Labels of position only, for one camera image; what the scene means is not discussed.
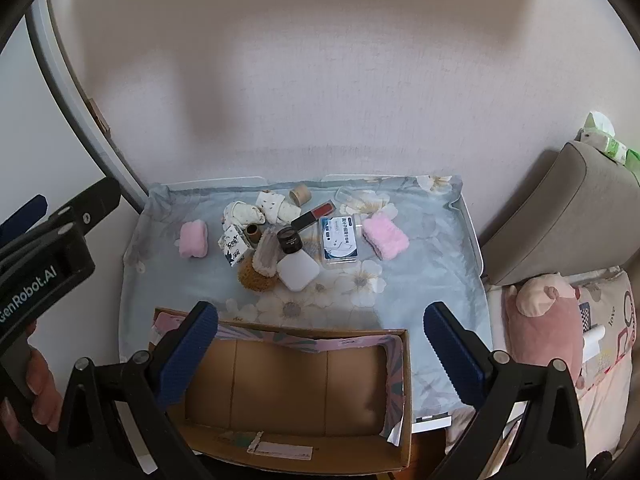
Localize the white speckled sock roll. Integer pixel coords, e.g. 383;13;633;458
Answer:
221;200;266;231
256;190;302;226

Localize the red and black lipstick box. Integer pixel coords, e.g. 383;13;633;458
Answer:
291;200;335;232

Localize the person's left hand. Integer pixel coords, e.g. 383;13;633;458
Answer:
1;346;63;442

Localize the pink plush pig toy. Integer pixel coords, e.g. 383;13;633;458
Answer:
503;274;584;386

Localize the small pink plush pad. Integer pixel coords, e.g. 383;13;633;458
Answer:
178;219;208;259

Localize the cardboard box with floral lining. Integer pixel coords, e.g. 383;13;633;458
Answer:
168;321;412;476

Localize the white ink-painting tissue pack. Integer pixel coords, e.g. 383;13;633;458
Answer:
218;224;253;266

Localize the white square case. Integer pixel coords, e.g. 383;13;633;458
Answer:
277;249;320;292

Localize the black cosmetic jar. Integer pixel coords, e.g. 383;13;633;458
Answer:
277;226;304;255

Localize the large pink plush pad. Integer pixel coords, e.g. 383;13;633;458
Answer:
362;211;410;261

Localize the floral light blue tablecloth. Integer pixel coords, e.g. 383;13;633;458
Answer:
118;176;491;417

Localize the short cardboard tape roll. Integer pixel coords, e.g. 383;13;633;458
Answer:
290;183;311;207

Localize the beige sofa cushion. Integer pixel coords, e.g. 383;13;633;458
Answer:
482;141;639;286

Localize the green white tissue pack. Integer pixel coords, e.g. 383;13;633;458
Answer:
577;110;640;180

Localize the white door frame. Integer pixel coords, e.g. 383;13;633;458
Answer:
25;0;148;212

